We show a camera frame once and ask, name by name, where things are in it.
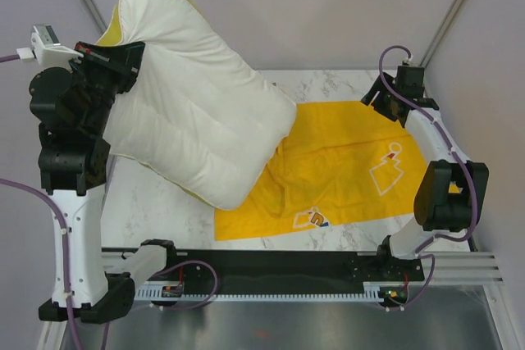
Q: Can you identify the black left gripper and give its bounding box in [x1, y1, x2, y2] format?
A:
[71, 39, 146, 132]

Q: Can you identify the yellow pillowcase with logo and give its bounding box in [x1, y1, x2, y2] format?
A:
[214, 102, 427, 241]

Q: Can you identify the white pillow yellow piping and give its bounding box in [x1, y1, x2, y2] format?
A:
[99, 0, 297, 210]

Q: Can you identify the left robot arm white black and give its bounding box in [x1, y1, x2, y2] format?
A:
[29, 42, 180, 324]

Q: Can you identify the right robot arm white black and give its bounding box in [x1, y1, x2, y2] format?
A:
[361, 61, 489, 280]

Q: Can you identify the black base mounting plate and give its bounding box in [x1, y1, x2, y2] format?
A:
[131, 248, 426, 296]

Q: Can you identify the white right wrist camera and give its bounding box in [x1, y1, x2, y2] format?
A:
[402, 55, 422, 67]

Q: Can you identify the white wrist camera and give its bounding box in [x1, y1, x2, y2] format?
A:
[402, 55, 422, 67]
[16, 24, 84, 68]

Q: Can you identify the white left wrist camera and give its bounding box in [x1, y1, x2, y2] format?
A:
[16, 24, 84, 68]

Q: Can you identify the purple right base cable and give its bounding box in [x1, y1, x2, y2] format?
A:
[379, 253, 436, 314]

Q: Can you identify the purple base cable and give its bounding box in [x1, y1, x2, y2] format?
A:
[151, 260, 221, 313]
[379, 253, 436, 314]

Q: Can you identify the right aluminium corner post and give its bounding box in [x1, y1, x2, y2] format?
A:
[418, 0, 468, 68]

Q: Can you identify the aluminium front frame rail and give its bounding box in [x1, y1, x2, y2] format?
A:
[100, 251, 504, 284]

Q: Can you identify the white slotted cable duct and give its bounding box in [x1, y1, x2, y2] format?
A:
[135, 282, 407, 302]

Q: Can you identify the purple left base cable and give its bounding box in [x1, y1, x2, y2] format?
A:
[151, 260, 221, 313]

